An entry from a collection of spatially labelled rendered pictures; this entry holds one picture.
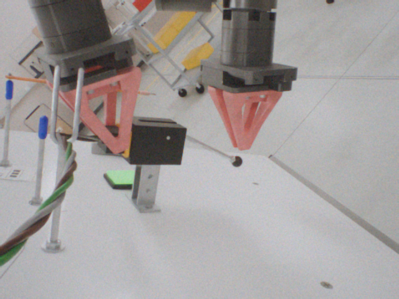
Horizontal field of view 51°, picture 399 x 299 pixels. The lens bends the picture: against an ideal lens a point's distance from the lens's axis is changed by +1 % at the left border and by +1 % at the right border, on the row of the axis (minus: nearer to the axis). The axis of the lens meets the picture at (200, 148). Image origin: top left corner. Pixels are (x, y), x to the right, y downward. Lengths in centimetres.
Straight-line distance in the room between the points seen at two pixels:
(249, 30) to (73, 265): 27
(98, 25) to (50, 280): 20
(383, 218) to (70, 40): 154
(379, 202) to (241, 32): 145
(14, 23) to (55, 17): 810
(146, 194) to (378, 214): 143
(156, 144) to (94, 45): 11
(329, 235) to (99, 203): 25
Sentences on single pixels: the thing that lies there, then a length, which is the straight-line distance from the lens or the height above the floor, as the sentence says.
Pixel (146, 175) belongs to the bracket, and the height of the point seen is 110.
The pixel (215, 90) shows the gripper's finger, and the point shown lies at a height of 110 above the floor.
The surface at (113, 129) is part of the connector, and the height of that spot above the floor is 115.
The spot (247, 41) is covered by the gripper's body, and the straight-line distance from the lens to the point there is 44.
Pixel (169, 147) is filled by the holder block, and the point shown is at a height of 110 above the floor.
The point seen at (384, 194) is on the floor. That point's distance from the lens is 184.
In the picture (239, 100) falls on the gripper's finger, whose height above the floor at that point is 108.
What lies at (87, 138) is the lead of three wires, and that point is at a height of 117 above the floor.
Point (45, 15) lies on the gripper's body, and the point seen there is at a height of 126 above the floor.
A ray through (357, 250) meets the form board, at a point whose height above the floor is 91.
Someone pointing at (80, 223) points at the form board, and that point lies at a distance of 39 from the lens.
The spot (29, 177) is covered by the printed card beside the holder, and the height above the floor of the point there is 117.
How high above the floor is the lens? 124
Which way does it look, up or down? 22 degrees down
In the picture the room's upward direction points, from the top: 46 degrees counter-clockwise
